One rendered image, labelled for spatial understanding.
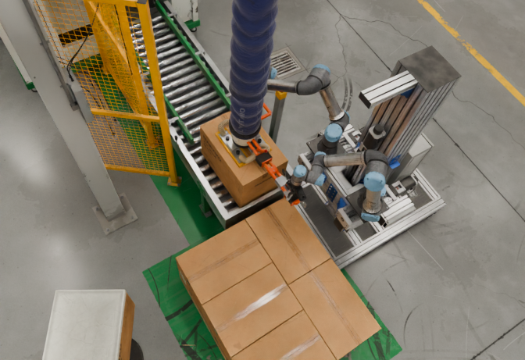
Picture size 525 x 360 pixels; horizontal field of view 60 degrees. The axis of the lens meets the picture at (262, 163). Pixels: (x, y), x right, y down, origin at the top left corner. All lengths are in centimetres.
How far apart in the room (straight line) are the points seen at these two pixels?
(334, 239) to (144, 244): 162
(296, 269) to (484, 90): 326
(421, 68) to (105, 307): 224
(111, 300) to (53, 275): 132
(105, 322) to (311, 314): 139
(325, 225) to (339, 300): 79
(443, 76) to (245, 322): 203
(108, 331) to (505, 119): 444
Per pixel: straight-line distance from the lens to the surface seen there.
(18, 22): 239
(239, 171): 327
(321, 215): 402
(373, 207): 289
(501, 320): 456
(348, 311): 347
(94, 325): 294
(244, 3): 226
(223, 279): 340
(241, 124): 303
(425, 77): 260
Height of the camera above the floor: 383
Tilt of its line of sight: 60 degrees down
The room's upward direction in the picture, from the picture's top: 10 degrees clockwise
